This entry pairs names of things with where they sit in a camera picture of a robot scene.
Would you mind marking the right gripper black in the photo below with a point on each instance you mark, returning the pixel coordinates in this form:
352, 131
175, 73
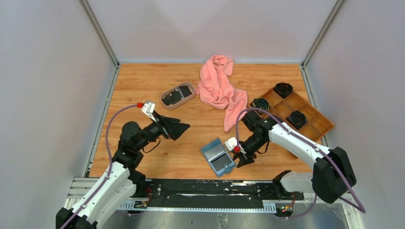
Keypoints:
244, 159

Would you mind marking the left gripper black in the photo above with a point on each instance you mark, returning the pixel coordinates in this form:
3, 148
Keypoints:
175, 130

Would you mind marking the black VIP card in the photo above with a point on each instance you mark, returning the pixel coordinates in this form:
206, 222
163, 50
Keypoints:
220, 162

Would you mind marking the blue leather card holder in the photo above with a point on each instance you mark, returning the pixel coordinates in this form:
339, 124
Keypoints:
213, 150

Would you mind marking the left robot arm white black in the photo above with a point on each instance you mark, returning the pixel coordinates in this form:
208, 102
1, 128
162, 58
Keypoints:
121, 180

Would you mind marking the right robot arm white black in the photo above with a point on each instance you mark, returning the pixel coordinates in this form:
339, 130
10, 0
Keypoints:
331, 173

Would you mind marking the black card left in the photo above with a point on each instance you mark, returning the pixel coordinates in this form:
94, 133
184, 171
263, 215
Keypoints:
172, 99

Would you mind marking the black card right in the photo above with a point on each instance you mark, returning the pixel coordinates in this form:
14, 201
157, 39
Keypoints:
185, 91

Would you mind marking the pink oval tray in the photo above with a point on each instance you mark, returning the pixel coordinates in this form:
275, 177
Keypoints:
176, 89

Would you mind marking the pink cloth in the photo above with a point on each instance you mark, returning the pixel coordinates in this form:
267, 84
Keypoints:
215, 89

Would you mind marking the wooden compartment tray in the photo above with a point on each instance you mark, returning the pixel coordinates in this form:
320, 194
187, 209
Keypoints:
291, 108

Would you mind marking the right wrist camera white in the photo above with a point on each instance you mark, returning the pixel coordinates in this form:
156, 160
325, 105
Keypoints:
234, 146

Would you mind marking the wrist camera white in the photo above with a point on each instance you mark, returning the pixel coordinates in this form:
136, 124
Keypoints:
234, 146
148, 109

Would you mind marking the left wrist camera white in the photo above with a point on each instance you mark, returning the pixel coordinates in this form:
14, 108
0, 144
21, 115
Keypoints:
148, 109

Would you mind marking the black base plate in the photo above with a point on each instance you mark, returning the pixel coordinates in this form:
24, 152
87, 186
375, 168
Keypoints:
208, 194

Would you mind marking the aluminium rail frame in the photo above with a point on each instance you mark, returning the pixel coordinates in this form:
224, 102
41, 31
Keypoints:
80, 186

